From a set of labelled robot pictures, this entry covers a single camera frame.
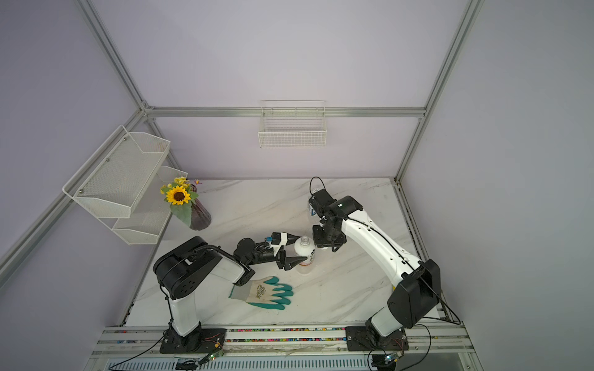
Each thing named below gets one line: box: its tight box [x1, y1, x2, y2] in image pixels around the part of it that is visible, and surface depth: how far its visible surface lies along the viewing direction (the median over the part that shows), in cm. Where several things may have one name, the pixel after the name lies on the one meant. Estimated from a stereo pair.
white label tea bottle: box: [293, 235, 316, 275], surface depth 77 cm
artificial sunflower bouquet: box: [160, 176, 202, 228], surface depth 82 cm
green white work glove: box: [228, 275, 294, 310], surface depth 84 cm
